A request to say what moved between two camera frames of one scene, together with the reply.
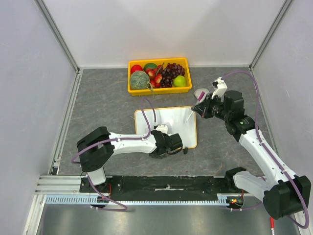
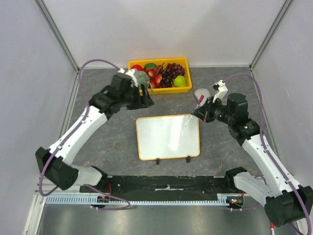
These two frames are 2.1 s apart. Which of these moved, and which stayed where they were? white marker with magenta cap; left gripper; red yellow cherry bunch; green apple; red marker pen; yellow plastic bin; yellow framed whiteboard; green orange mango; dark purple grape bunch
Moved: left gripper; yellow framed whiteboard; white marker with magenta cap
Stayed: red marker pen; green orange mango; red yellow cherry bunch; green apple; dark purple grape bunch; yellow plastic bin
